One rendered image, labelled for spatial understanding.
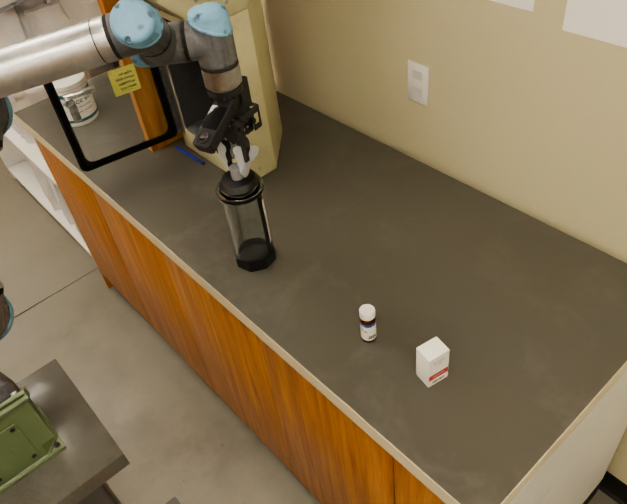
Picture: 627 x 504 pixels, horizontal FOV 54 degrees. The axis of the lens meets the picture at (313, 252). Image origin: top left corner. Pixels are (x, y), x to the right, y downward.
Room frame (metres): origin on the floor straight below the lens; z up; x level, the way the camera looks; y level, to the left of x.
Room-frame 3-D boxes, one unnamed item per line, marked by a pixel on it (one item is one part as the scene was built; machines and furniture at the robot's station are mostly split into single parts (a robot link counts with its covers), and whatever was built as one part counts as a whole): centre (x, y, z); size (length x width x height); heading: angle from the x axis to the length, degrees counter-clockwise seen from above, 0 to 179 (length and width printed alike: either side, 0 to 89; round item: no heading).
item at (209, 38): (1.14, 0.13, 1.50); 0.09 x 0.08 x 0.11; 88
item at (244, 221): (1.12, 0.14, 1.06); 0.11 x 0.11 x 0.21
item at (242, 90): (1.14, 0.12, 1.34); 0.09 x 0.08 x 0.12; 140
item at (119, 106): (1.60, 0.49, 1.19); 0.30 x 0.01 x 0.40; 116
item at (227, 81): (1.14, 0.13, 1.42); 0.08 x 0.08 x 0.05
